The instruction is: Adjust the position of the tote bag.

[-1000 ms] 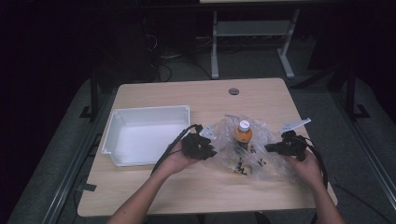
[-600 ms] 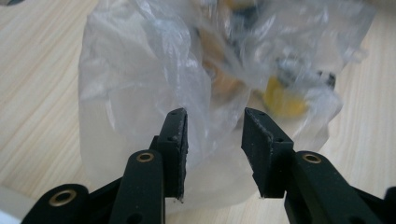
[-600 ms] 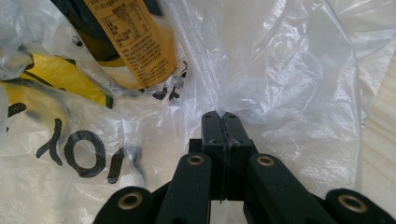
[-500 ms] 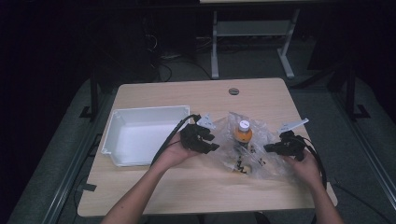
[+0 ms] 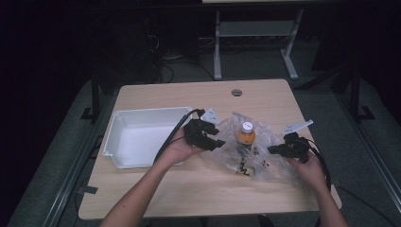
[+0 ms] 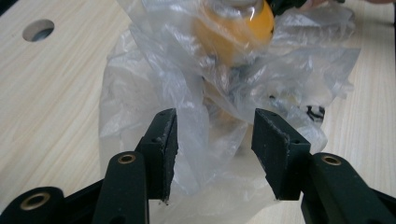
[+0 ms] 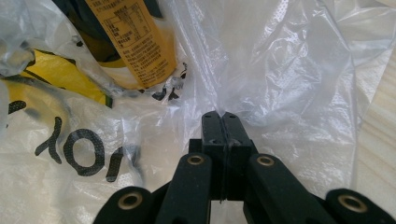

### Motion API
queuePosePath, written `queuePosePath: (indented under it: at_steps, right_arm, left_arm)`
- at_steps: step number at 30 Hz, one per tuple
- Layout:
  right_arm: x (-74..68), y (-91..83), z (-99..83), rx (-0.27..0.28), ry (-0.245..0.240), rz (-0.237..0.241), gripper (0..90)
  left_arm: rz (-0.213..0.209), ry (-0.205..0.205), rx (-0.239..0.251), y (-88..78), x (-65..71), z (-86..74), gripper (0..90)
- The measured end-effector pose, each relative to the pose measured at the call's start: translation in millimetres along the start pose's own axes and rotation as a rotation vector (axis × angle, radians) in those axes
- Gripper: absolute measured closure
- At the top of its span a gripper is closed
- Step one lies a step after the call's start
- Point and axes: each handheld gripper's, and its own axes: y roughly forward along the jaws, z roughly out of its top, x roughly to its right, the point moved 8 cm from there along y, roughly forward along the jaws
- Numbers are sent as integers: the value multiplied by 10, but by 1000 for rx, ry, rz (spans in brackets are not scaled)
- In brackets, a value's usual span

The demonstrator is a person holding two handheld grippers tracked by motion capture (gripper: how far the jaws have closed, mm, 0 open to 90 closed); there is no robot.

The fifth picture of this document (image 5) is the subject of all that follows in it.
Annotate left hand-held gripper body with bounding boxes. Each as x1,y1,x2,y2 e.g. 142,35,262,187
183,107,223,152

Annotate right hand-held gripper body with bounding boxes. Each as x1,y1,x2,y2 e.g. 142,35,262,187
281,118,315,165

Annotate clear plastic bag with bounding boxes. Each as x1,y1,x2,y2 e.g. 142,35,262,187
201,111,314,187

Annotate orange juice bottle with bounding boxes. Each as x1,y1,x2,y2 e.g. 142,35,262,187
236,121,257,149

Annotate white plastic tray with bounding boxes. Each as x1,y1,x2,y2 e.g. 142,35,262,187
102,106,194,170

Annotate person's left hand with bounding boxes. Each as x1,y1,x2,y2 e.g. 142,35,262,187
153,127,206,172

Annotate person's right hand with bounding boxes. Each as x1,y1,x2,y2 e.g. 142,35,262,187
286,151,329,194

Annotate black metal stand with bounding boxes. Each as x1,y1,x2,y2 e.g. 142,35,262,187
79,70,102,125
349,64,376,123

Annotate black tape strip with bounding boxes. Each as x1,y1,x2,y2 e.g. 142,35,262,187
77,185,99,196

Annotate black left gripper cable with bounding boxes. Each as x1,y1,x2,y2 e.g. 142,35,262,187
152,108,206,165

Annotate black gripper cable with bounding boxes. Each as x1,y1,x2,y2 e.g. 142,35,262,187
305,137,391,227
152,108,206,165

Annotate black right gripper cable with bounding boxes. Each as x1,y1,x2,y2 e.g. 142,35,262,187
305,137,391,227

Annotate bundle of floor cables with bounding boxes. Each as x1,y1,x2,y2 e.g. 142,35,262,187
148,31,216,83

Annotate aluminium floor rail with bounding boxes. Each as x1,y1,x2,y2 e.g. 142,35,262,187
335,93,401,206
41,93,116,227

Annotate white metal desk frame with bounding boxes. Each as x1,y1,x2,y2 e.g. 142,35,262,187
201,0,305,81

